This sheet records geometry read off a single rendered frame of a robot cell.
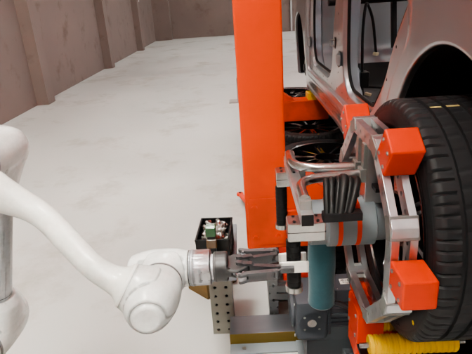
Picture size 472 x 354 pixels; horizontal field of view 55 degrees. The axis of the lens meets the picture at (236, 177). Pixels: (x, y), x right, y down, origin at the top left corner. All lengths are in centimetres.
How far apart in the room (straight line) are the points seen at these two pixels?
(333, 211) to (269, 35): 73
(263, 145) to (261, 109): 13
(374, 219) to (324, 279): 33
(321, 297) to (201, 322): 91
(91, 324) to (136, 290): 149
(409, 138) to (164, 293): 62
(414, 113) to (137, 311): 77
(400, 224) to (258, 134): 74
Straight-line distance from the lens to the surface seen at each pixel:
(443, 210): 104
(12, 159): 135
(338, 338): 207
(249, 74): 159
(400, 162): 105
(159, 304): 96
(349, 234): 126
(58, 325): 253
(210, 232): 171
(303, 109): 363
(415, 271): 106
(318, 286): 152
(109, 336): 236
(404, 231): 106
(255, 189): 171
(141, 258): 115
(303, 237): 110
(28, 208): 118
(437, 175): 106
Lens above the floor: 145
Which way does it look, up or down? 21 degrees down
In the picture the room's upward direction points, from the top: 4 degrees counter-clockwise
